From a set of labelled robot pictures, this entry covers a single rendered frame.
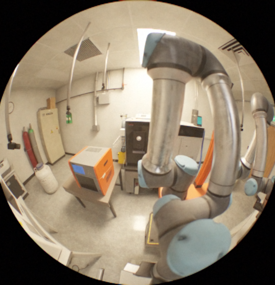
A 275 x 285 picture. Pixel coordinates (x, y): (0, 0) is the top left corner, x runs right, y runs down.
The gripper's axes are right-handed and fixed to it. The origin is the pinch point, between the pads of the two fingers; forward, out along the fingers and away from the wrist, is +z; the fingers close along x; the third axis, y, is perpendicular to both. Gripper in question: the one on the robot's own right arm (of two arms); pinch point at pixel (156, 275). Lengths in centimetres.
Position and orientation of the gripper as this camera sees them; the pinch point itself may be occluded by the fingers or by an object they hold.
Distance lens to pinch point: 41.2
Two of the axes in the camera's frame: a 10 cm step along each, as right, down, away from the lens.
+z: -0.4, 10.0, -0.7
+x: -9.4, -0.2, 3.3
